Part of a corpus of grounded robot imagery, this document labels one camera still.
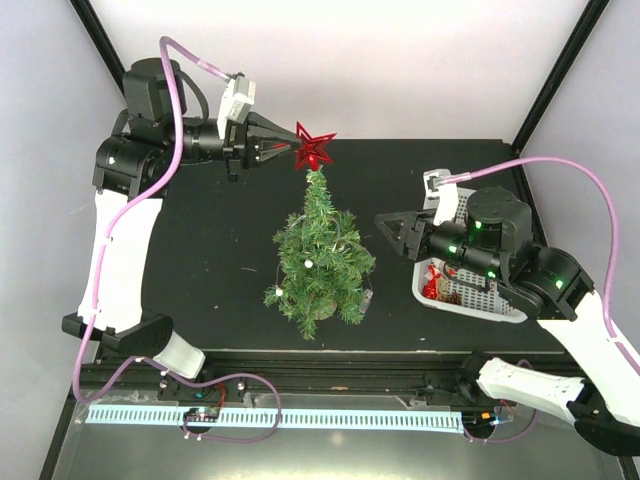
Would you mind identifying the small green christmas tree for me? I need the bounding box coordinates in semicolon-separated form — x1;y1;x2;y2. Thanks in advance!
264;170;375;340

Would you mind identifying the purple cable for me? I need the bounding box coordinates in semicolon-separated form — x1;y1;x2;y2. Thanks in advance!
72;35;236;404
439;156;640;376

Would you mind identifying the brown pine cone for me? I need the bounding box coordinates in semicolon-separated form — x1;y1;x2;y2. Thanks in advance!
444;292;462;305

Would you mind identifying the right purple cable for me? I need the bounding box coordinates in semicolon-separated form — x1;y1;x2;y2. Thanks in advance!
439;156;640;376

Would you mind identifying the white ball light string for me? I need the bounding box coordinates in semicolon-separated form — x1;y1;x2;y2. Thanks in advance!
273;212;374;297

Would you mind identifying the red gift box ornament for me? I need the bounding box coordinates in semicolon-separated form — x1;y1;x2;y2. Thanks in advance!
422;283;439;300

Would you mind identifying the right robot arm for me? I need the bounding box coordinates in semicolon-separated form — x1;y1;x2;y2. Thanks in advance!
375;187;639;457

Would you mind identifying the clear battery box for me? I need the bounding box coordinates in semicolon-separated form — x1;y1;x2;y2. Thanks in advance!
359;289;373;314

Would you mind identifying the white plastic basket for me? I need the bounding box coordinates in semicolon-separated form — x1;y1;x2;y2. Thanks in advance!
412;187;533;323

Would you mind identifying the red star ornament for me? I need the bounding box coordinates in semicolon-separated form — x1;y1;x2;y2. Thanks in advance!
295;122;337;171

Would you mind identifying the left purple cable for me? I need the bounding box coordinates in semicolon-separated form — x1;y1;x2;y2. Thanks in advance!
72;35;236;404

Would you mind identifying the small circuit board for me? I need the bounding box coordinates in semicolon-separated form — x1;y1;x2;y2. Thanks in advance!
183;407;220;422

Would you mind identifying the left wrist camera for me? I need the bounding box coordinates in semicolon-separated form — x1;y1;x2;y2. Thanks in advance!
216;73;256;139

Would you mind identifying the red ribbon bow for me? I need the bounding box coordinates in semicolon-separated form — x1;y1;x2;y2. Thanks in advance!
425;264;449;283

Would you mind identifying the white slotted cable duct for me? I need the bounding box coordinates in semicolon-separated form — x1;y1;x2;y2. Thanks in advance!
85;405;464;434

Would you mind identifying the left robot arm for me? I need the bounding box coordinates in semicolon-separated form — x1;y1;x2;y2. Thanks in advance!
62;58;301;399

